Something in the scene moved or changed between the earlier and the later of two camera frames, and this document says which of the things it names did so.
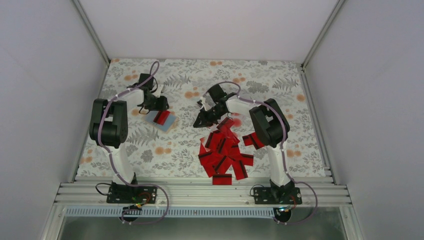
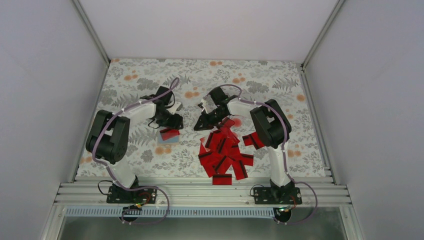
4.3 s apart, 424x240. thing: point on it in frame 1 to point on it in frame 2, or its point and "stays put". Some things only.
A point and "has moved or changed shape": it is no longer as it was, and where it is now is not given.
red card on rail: (222, 179) stays put
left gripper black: (161, 105) to (174, 124)
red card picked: (161, 116) has moved or changed shape
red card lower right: (239, 164) stays put
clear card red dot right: (237, 118) stays put
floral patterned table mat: (201, 118) stays put
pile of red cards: (222, 144) stays put
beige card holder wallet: (171, 122) has moved or changed shape
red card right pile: (253, 139) stays put
